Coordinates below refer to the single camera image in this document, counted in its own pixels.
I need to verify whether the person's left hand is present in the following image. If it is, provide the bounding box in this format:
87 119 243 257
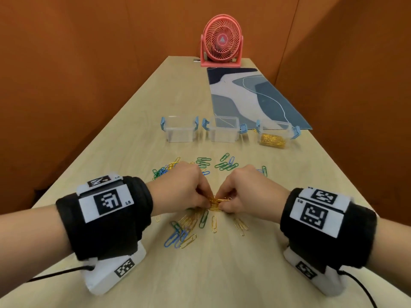
147 162 214 217

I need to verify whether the person's right hand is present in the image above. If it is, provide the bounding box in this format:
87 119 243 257
214 164 291 223

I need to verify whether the pile of mixed paper clips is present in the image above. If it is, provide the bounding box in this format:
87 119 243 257
152 153 268 250

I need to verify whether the bunch of gold paper clips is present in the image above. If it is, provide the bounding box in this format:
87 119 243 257
205 195 232 211

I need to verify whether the clear box with blue latches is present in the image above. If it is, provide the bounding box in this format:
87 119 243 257
201 115 247 143
256 120 301 150
160 115 200 143

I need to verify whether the heap of gold paper clips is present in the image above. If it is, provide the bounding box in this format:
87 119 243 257
259 133 286 148

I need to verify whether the person's right forearm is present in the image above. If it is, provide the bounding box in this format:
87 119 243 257
366 216 411 294

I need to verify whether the black right wristband with tags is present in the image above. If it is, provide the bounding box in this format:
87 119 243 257
280 186 378 274

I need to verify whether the black wristband with tags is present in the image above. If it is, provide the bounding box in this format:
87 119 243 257
55 172 154 262
280 186 378 274

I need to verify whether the black left wristband with tags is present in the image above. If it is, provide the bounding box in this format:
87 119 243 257
55 172 154 262

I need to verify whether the blue patterned desk mat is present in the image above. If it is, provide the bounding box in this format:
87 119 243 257
206 67 313 130

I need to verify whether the pink desk fan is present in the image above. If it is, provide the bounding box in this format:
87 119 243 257
200 14 244 68

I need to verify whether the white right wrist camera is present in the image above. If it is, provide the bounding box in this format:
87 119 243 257
283 246 349 297

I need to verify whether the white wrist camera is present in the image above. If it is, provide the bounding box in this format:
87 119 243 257
283 246 349 297
80 243 147 296

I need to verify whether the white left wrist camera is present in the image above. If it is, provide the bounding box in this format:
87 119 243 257
80 243 147 296

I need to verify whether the black right camera cable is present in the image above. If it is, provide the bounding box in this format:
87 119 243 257
339 269 378 308

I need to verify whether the black camera cable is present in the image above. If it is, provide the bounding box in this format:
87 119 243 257
339 269 378 308
25 265 95 283

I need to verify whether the black left camera cable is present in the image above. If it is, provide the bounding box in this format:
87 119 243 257
25 265 95 283

